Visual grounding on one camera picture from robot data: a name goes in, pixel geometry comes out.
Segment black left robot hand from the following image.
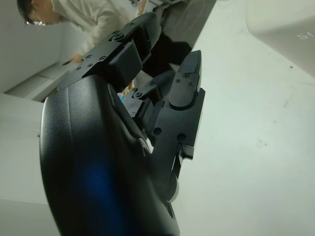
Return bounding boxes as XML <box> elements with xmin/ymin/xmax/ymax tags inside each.
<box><xmin>39</xmin><ymin>11</ymin><xmax>206</xmax><ymax>236</ymax></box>

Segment person in white jacket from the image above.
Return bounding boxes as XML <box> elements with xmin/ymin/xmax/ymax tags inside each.
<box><xmin>17</xmin><ymin>0</ymin><xmax>193</xmax><ymax>82</ymax></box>

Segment cream white two-slot toaster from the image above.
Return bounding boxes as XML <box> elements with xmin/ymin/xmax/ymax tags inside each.
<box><xmin>246</xmin><ymin>0</ymin><xmax>315</xmax><ymax>74</ymax></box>

